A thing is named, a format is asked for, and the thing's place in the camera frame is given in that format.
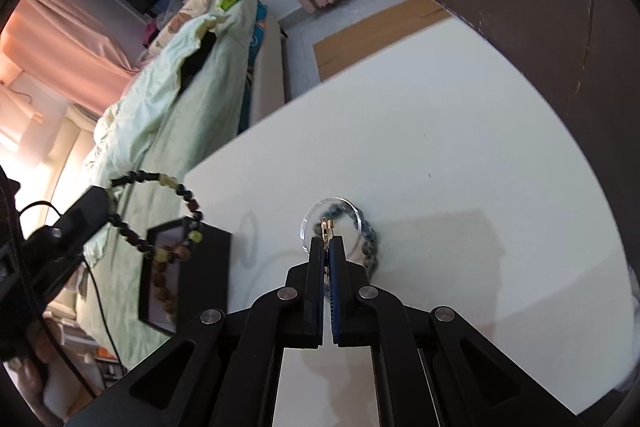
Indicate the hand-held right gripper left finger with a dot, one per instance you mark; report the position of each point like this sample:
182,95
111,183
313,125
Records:
312,287

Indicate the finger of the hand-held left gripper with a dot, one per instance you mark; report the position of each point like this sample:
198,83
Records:
80,219

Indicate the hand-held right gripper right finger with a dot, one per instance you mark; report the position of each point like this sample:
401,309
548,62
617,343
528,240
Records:
336,292

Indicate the clear plastic bangle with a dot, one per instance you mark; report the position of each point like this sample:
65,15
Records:
305,227

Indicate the black square gift box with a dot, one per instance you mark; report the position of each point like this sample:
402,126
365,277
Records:
210,267

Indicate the person's left hand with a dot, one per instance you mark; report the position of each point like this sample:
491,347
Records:
32,372

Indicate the beige padded headboard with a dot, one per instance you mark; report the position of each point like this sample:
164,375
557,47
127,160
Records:
67,147

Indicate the white hanging cloth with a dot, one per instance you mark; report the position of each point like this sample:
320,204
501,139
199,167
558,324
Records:
17,117

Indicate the light green duvet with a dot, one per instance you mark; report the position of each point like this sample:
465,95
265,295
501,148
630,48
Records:
150,97

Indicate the narrow pink curtain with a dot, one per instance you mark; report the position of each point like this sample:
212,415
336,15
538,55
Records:
65,47

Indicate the green bed sheet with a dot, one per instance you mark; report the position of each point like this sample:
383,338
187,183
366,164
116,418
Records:
215,82

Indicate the black garment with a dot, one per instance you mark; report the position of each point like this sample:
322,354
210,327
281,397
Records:
197,59

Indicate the brown cardboard sheet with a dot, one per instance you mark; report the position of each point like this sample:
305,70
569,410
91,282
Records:
370,37

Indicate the green tissue packet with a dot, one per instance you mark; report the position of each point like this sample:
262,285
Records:
230,2

